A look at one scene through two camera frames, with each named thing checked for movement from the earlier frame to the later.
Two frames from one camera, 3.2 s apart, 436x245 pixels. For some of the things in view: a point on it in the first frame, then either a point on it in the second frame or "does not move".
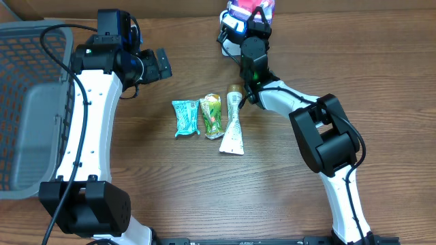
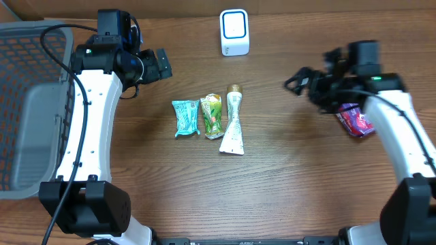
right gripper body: (264, 38) to (322, 91)
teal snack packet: (187, 113) does not move
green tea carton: (211, 105) does not move
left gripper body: (163, 64) does not move
